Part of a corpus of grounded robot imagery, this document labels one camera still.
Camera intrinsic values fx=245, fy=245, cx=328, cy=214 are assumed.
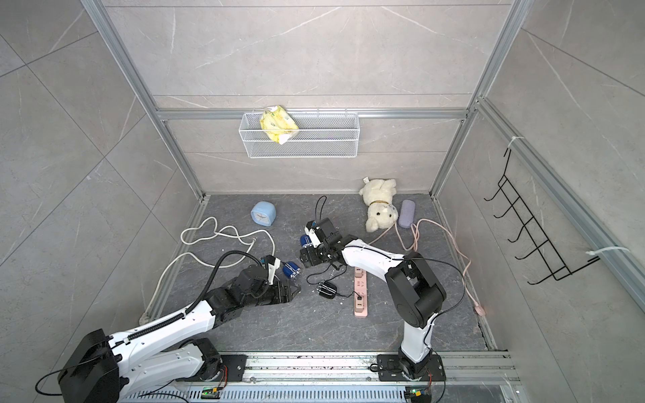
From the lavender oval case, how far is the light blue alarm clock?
0.56 m

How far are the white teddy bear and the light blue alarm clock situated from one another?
1.37 ft

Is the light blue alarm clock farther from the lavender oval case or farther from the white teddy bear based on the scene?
the lavender oval case

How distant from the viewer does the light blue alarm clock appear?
105cm

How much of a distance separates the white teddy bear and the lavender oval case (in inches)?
1.1

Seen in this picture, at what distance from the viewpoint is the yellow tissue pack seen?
0.87m

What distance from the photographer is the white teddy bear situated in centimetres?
105

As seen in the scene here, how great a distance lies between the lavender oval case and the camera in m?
1.08
